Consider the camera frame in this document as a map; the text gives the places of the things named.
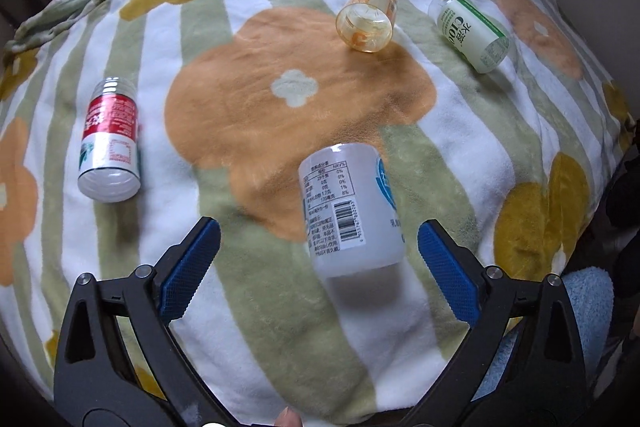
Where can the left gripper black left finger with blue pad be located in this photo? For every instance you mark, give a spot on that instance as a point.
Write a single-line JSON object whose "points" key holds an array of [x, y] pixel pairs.
{"points": [[118, 363]]}

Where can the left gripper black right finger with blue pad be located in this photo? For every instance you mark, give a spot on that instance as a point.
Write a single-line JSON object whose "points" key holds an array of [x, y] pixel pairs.
{"points": [[521, 361]]}

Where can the white cup with barcode label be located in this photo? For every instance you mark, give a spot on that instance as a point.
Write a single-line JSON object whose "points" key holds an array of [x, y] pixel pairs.
{"points": [[350, 213]]}

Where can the red and white label cup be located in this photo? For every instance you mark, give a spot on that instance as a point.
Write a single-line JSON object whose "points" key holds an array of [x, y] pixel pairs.
{"points": [[108, 167]]}

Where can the green and white label cup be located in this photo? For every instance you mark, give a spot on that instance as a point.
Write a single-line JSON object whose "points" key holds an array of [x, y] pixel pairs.
{"points": [[471, 33]]}

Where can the clear orange plastic cup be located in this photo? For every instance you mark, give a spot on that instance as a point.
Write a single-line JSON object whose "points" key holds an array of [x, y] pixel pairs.
{"points": [[367, 26]]}

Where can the operator thumb tip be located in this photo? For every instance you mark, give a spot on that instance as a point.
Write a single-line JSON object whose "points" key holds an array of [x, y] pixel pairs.
{"points": [[288, 418]]}

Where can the floral striped fleece blanket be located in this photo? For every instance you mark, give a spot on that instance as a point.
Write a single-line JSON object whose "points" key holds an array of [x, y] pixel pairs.
{"points": [[232, 96]]}

